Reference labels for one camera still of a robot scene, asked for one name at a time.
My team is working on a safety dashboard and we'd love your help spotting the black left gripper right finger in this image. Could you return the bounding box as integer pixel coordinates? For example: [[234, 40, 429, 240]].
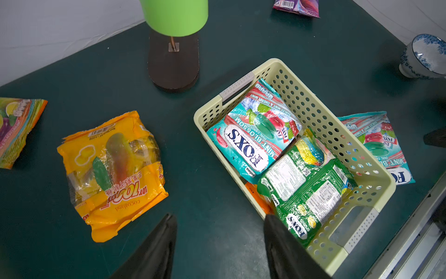
[[264, 215, 330, 279]]

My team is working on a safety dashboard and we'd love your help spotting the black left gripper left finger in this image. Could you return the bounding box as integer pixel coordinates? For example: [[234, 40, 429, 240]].
[[110, 214, 177, 279]]

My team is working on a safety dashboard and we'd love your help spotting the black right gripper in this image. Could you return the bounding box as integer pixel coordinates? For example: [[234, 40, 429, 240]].
[[423, 127, 446, 148]]

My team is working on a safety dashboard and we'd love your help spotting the orange Fox's Fruits bag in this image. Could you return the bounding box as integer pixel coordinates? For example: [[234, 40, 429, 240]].
[[245, 183, 273, 214]]

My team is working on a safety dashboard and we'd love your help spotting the green Fox's Spring Tea bag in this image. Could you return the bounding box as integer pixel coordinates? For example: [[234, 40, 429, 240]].
[[257, 129, 357, 247]]

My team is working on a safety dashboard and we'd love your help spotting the yellow Cocoaland gummy bag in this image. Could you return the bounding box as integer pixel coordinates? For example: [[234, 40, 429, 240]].
[[57, 111, 168, 242]]

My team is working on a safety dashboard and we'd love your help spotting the teal Fox's Mint Blossom bag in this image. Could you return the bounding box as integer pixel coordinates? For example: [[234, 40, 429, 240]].
[[207, 79, 303, 184]]

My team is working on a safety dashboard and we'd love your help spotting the purple candy bag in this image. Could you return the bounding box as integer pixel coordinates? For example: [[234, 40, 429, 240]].
[[273, 0, 319, 18]]

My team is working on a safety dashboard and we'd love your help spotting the Fox's Fruits bag corner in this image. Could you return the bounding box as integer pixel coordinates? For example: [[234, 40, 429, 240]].
[[1, 97, 48, 169]]

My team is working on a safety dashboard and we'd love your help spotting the small blue patterned bowl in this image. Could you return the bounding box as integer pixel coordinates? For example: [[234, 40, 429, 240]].
[[398, 34, 446, 80]]

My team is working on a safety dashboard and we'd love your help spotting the dark oval stand base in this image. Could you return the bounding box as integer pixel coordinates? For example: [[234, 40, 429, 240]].
[[148, 30, 200, 93]]

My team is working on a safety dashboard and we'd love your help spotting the green plastic wine glass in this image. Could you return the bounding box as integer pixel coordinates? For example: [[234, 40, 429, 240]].
[[140, 0, 209, 37]]

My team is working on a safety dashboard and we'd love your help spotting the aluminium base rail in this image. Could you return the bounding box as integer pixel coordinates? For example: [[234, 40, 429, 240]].
[[365, 175, 446, 279]]

